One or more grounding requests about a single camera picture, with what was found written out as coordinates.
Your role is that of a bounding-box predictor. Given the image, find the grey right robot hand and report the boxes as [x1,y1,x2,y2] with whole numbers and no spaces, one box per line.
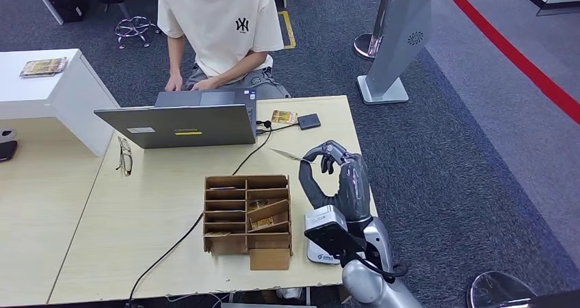
[298,139,373,223]

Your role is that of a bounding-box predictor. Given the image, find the person's left hand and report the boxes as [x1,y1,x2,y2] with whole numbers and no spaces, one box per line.
[190,77,221,92]

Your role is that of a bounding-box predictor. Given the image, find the person's right hand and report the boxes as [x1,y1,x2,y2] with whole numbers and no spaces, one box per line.
[163,72,185,93]

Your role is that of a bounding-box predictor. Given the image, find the pale room key card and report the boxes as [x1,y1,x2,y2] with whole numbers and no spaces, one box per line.
[270,148,317,166]

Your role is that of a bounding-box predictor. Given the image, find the gold patterned ID card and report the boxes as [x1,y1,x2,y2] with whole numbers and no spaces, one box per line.
[271,110,299,125]

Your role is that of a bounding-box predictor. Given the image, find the person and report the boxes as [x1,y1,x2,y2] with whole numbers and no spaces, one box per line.
[156,0,293,101]

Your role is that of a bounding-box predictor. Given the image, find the pale grey card reader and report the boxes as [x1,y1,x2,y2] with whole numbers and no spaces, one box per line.
[307,246,341,266]

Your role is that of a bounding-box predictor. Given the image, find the grey laptop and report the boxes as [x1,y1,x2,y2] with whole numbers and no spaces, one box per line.
[94,88,259,150]

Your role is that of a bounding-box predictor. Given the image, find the small black square device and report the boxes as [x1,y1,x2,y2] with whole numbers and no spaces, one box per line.
[297,113,322,131]

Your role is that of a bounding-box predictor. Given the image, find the eyeglasses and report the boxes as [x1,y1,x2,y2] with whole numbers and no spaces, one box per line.
[115,136,133,177]

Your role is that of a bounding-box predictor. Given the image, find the yellow floor tape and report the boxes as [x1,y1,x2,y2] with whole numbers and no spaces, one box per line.
[277,10,298,50]

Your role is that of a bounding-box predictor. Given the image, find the white cabinet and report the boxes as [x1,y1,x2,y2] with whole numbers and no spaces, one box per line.
[0,47,121,158]

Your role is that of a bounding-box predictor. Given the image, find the stack of patterned cards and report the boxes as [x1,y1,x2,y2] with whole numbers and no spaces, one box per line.
[19,57,68,78]

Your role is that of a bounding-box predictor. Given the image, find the cardboard slot organizer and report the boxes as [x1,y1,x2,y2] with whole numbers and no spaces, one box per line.
[202,175,293,257]

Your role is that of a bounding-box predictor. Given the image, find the black box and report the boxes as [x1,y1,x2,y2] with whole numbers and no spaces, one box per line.
[41,0,89,25]

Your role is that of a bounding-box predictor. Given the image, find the grey kiosk stand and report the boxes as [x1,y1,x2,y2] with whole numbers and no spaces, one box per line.
[356,0,432,105]

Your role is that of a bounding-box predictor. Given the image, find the round glossy grey cover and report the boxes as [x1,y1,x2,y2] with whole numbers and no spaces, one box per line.
[466,270,539,308]

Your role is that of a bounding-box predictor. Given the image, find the black and grey device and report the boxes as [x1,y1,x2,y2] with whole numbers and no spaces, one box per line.
[0,128,19,163]

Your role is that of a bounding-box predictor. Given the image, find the short black device cable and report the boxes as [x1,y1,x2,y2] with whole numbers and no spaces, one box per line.
[256,123,300,136]

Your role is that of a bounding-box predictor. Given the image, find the long black power cable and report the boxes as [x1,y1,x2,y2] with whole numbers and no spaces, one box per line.
[127,120,274,307]

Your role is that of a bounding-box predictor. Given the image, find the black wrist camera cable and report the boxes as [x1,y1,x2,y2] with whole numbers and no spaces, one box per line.
[355,251,409,284]

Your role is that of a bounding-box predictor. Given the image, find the chrome stanchion post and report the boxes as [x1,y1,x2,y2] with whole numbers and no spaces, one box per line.
[353,0,399,61]

